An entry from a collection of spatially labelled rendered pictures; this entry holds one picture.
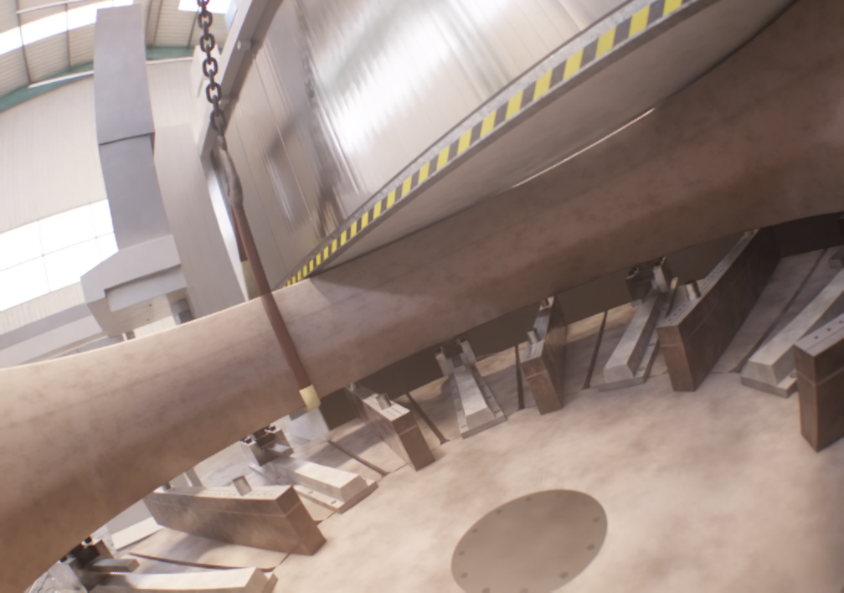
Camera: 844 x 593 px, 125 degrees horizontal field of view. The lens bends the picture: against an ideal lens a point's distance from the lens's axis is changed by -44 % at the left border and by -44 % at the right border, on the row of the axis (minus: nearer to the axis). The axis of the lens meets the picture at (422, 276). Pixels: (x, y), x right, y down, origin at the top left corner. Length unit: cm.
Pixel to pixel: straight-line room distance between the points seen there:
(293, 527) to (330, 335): 167
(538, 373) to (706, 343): 100
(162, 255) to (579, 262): 354
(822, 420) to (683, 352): 87
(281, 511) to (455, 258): 229
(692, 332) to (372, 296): 237
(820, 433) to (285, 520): 224
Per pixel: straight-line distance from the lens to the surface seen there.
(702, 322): 218
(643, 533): 143
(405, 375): 524
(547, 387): 240
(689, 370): 206
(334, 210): 270
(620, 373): 238
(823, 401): 146
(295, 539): 215
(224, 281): 482
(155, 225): 393
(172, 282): 375
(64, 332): 497
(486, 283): 318
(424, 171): 187
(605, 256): 298
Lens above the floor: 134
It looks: 1 degrees up
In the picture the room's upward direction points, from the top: 24 degrees counter-clockwise
